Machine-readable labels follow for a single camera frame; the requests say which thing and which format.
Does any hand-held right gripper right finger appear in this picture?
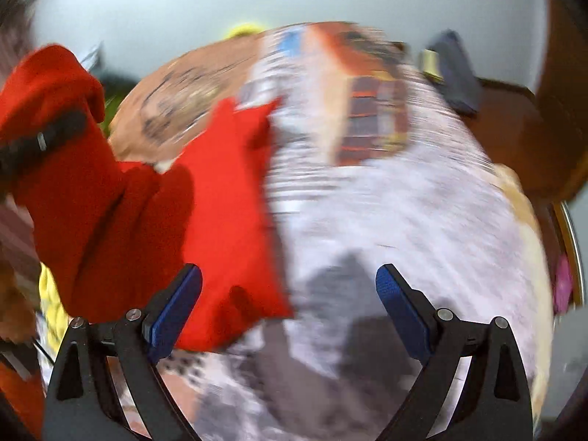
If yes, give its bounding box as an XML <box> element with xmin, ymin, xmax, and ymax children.
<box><xmin>375</xmin><ymin>263</ymin><xmax>536</xmax><ymax>441</ymax></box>

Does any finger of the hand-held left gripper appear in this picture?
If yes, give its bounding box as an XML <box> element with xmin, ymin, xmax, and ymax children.
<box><xmin>0</xmin><ymin>109</ymin><xmax>89</xmax><ymax>176</ymax></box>

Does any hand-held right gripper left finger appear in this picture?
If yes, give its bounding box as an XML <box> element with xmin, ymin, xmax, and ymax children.
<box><xmin>42</xmin><ymin>263</ymin><xmax>204</xmax><ymax>441</ymax></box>

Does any red zip jacket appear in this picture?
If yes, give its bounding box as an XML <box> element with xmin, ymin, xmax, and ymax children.
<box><xmin>0</xmin><ymin>43</ymin><xmax>295</xmax><ymax>354</ymax></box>

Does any person's left forearm orange sleeve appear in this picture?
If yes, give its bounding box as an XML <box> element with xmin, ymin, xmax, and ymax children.
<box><xmin>0</xmin><ymin>363</ymin><xmax>47</xmax><ymax>439</ymax></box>

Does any green cloth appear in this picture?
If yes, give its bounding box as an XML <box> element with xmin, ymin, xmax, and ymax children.
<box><xmin>98</xmin><ymin>94</ymin><xmax>121</xmax><ymax>139</ymax></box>

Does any printed blanket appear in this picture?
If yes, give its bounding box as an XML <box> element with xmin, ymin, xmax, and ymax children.
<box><xmin>37</xmin><ymin>21</ymin><xmax>556</xmax><ymax>441</ymax></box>

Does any yellow printed garment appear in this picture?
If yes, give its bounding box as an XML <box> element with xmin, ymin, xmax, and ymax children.
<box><xmin>37</xmin><ymin>262</ymin><xmax>69</xmax><ymax>359</ymax></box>

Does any pink item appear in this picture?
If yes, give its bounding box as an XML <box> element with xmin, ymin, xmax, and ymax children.
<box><xmin>553</xmin><ymin>255</ymin><xmax>574</xmax><ymax>313</ymax></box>

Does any brown wooden furniture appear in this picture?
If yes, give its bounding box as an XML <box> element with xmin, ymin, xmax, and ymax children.
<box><xmin>459</xmin><ymin>0</ymin><xmax>588</xmax><ymax>203</ymax></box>

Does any yellow-green pillow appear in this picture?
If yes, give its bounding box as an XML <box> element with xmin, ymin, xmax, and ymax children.
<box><xmin>225</xmin><ymin>22</ymin><xmax>266</xmax><ymax>40</ymax></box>

